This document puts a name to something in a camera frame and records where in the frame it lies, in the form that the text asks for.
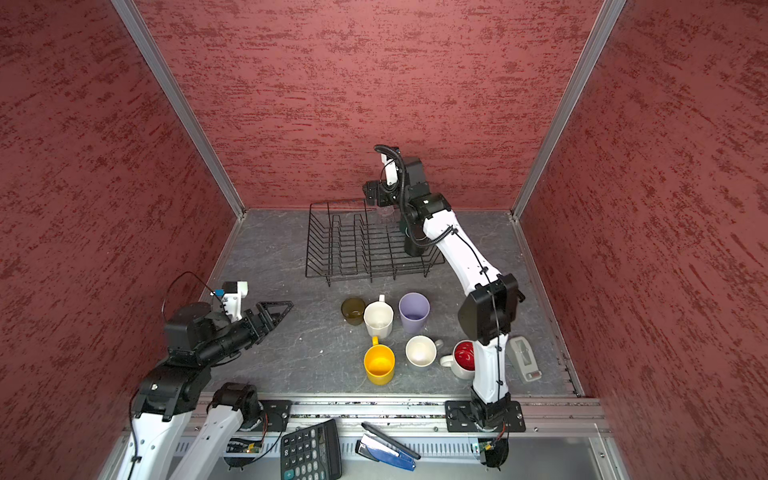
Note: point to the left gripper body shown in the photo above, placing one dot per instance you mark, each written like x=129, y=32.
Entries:
x=230, y=338

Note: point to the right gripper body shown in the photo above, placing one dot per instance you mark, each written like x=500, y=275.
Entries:
x=395, y=194

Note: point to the clear glass cup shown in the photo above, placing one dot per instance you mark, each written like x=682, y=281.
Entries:
x=387, y=214

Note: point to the black mug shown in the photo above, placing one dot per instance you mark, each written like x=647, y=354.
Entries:
x=412, y=247

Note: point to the olive green glass cup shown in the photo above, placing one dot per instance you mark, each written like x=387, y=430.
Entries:
x=352, y=310

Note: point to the white ceramic mug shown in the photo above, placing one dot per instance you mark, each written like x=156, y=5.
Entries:
x=378, y=318

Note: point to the yellow mug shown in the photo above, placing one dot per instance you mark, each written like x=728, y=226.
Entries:
x=379, y=363

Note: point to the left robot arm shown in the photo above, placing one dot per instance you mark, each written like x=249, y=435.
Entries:
x=161, y=410

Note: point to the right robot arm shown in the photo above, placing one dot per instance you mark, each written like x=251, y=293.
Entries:
x=491, y=297

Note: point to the left circuit board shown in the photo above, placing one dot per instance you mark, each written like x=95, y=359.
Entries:
x=248, y=447

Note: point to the circuit board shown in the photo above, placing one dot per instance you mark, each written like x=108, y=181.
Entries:
x=248, y=447
x=493, y=453

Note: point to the lilac plastic cup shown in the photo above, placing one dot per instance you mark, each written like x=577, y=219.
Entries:
x=414, y=309

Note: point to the black calculator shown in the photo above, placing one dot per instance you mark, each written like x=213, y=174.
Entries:
x=311, y=453

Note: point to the cream white mug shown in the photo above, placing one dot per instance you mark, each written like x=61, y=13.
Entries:
x=421, y=351

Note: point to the blue black stapler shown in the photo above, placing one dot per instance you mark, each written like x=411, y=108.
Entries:
x=379, y=447

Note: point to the white mug red inside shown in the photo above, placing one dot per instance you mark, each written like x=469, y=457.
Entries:
x=461, y=361

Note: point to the right circuit board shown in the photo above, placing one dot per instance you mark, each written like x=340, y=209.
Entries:
x=493, y=453

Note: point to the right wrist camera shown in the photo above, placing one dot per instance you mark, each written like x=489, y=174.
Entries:
x=390, y=171

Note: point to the black wire dish rack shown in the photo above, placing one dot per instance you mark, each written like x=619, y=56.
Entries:
x=347, y=241

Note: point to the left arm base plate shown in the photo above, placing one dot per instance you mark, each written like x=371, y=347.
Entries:
x=267, y=416

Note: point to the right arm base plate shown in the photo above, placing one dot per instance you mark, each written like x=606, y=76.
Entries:
x=474, y=416

